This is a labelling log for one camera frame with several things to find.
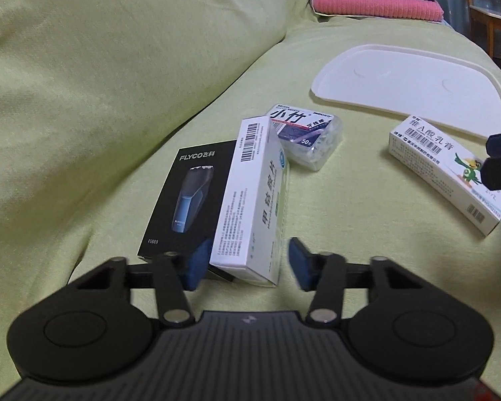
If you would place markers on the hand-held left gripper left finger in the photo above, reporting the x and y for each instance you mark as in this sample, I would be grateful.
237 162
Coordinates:
198 267

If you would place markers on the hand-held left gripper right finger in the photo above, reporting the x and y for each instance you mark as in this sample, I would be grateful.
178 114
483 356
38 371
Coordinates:
300 263

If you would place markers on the black shaver box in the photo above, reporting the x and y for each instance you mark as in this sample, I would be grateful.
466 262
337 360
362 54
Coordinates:
183 200

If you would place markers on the white parrot print medicine box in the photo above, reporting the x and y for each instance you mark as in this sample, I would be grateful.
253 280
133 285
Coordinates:
434 154

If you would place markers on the white barcode medicine box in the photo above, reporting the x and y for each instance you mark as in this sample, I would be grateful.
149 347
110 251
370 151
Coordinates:
250 200

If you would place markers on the white plastic tray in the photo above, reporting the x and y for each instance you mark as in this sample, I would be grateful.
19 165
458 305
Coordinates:
401 79

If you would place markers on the clear floss pick box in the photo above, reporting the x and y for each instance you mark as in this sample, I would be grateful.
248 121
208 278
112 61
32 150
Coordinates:
304 133

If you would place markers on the pink ribbed towel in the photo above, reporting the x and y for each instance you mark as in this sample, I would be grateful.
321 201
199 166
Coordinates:
375 6

